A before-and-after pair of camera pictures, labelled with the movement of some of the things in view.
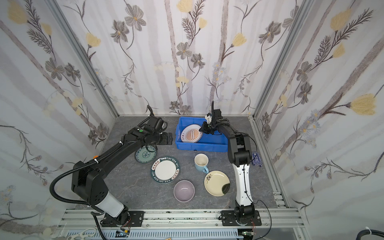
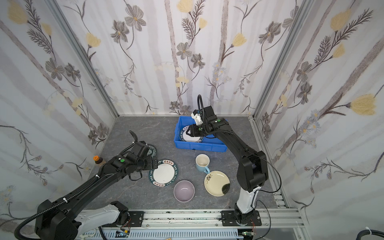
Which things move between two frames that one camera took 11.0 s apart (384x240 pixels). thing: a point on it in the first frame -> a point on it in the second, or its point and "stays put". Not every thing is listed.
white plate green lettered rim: (165, 170) -> (187, 138)
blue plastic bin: (189, 138) stays put
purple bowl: (184, 190) stays put
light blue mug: (201, 161) stays put
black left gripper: (163, 138) -> (153, 162)
